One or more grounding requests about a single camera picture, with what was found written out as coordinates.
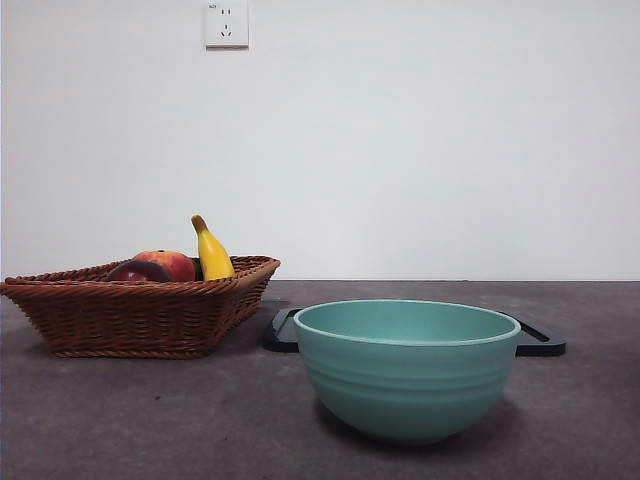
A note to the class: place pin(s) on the dark red plum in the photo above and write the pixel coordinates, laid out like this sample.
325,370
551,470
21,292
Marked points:
137,272

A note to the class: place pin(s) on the dark green fruit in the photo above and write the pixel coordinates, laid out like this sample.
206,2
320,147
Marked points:
198,272

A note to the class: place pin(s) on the yellow banana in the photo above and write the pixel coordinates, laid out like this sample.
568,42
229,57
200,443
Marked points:
212,255

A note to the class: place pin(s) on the red orange peach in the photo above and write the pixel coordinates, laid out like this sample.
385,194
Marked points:
175,265

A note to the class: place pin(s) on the black rectangular tray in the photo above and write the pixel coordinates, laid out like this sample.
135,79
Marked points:
280,337

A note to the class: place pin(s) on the white wall socket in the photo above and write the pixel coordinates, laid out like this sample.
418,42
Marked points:
227,25

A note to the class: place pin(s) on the brown wicker basket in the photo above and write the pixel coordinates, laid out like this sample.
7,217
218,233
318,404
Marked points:
125,320

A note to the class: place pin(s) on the teal ribbed bowl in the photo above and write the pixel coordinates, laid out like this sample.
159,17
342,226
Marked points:
405,390

